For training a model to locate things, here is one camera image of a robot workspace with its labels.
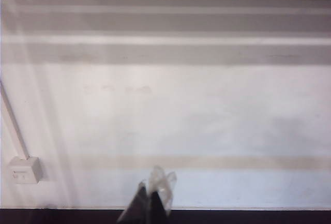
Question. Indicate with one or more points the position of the white wall socket box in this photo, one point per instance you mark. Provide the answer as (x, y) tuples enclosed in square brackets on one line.
[(23, 170)]

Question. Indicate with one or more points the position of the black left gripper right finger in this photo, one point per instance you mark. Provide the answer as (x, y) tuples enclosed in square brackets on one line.
[(156, 208)]

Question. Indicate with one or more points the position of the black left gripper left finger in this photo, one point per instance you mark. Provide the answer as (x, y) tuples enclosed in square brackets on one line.
[(135, 208)]

